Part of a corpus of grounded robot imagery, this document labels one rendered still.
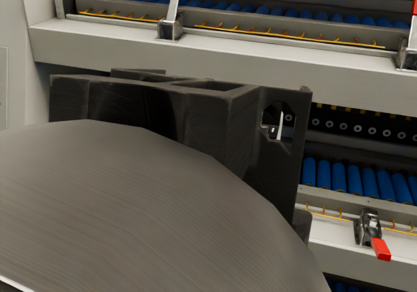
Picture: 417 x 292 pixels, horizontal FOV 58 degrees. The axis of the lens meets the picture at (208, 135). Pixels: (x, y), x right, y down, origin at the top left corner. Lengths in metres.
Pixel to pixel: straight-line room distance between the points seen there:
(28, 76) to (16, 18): 0.07
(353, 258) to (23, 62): 0.47
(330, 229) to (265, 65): 0.21
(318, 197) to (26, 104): 0.39
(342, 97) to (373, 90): 0.03
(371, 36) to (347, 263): 0.27
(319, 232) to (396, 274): 0.09
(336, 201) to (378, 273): 0.09
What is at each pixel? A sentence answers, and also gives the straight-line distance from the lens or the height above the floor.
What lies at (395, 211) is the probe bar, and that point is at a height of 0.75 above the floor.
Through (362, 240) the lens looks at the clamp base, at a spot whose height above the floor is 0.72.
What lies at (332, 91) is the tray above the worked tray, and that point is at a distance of 0.43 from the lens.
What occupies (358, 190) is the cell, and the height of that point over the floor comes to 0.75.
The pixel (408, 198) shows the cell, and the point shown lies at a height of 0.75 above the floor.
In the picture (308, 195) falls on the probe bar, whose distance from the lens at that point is 0.50.
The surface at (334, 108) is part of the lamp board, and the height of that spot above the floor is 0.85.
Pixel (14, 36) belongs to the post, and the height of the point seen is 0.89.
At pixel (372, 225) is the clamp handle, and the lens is 0.48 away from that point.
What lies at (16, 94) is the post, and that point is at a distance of 0.55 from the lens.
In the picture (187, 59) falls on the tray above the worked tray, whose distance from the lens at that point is 0.44.
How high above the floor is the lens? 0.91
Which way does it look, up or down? 13 degrees down
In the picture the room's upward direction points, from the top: 7 degrees clockwise
